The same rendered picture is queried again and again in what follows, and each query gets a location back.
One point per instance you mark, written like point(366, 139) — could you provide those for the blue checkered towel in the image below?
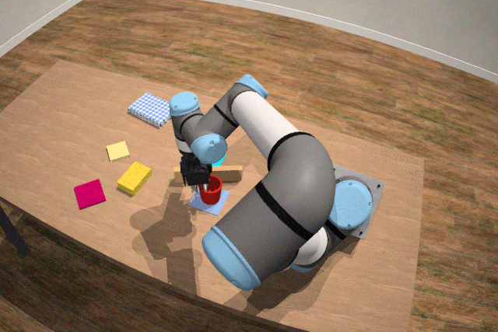
point(152, 109)

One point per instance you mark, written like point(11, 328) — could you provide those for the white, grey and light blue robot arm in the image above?
point(258, 236)

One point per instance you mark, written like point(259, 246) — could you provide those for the red cup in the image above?
point(213, 196)

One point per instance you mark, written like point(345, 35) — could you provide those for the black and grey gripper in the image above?
point(197, 174)

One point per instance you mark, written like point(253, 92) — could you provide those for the pale yellow sticky-note pad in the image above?
point(118, 151)

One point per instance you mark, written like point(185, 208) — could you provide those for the yellow sponge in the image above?
point(134, 178)

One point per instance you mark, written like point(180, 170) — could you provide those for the magenta square coaster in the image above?
point(89, 194)

